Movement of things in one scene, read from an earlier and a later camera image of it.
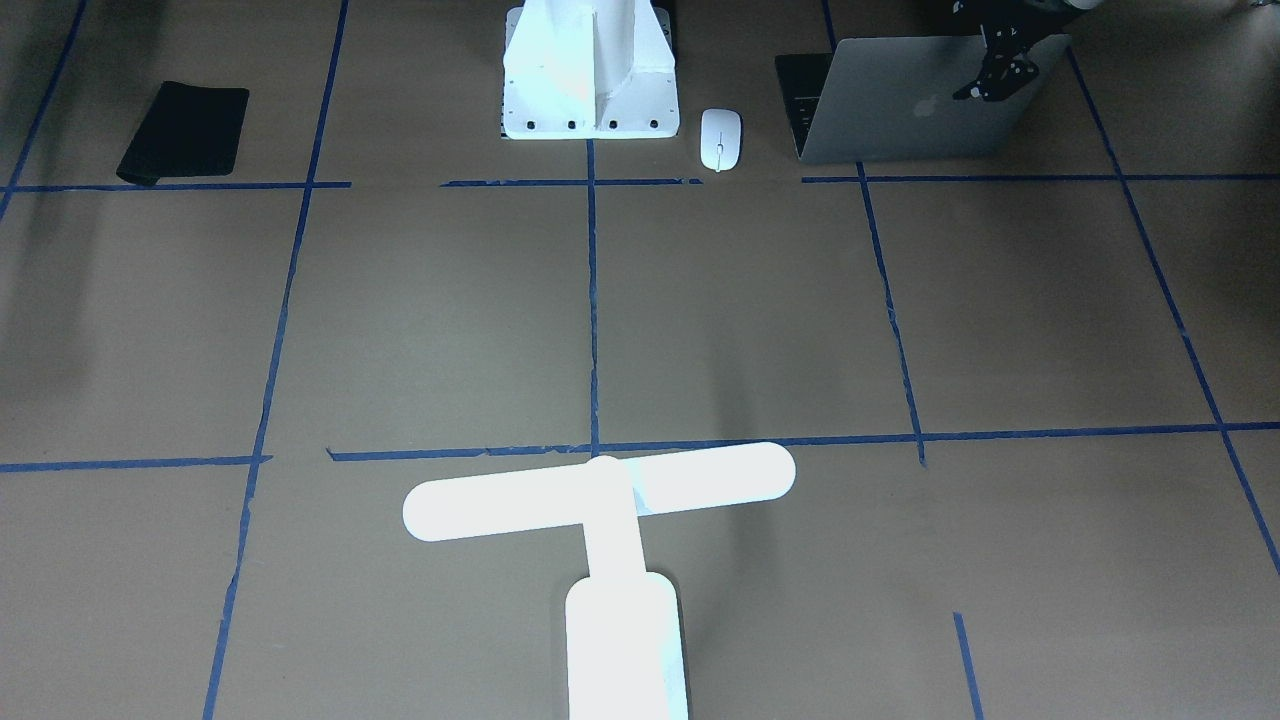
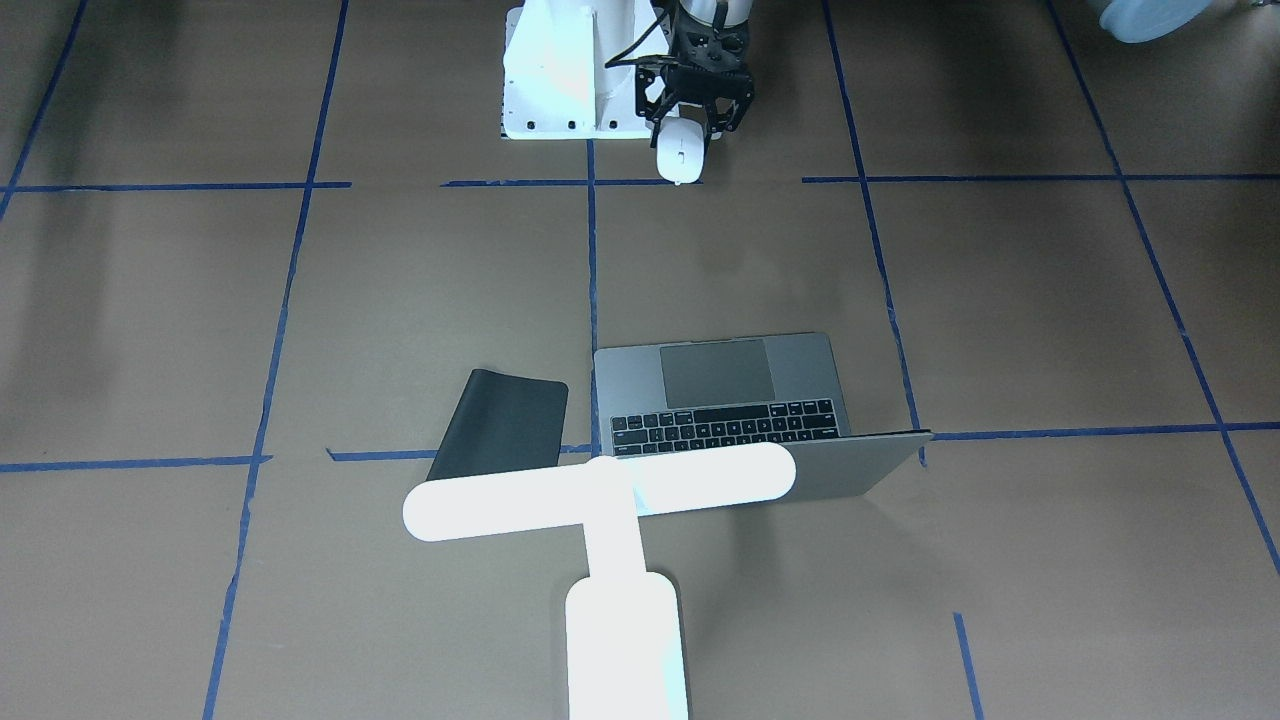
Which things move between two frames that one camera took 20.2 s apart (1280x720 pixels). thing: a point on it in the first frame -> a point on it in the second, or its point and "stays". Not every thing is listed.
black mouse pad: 190,131 -> 504,423
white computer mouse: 720,138 -> 680,149
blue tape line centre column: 594,382 stays
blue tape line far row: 630,447 stays
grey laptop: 892,99 -> 779,389
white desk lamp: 623,648 stays
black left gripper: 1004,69 -> 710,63
